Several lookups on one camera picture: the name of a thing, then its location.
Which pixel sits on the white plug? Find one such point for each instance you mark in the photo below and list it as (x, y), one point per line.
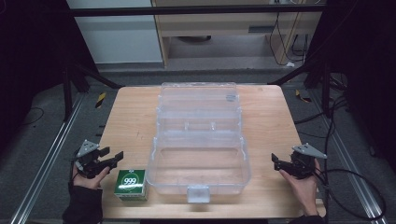
(290, 64)

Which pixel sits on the person's left hand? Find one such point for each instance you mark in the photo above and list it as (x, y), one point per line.
(90, 180)

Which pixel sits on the clear plastic storage box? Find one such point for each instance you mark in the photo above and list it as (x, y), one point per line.
(199, 155)

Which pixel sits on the green and white medicine box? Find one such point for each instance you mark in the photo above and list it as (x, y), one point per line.
(130, 184)

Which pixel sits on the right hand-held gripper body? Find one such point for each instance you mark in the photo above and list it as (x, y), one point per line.
(303, 163)

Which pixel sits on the aluminium rail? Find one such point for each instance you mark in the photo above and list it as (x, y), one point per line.
(351, 168)
(46, 155)

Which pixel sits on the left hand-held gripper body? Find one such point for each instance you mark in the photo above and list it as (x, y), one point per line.
(88, 161)

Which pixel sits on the light wooden desk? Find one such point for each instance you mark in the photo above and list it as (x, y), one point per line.
(224, 28)

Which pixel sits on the black horizontal bar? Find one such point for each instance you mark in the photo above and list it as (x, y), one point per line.
(193, 10)

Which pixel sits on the yellow and black tape strip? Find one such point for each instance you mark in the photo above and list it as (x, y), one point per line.
(302, 97)
(100, 100)

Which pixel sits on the person's right hand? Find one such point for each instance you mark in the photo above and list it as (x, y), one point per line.
(303, 193)

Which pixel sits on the black curtain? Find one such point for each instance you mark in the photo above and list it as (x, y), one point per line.
(364, 62)
(34, 62)

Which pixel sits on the black metal stand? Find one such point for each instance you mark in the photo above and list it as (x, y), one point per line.
(67, 93)
(325, 87)

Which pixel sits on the white cabinet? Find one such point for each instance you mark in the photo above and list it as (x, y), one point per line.
(118, 34)

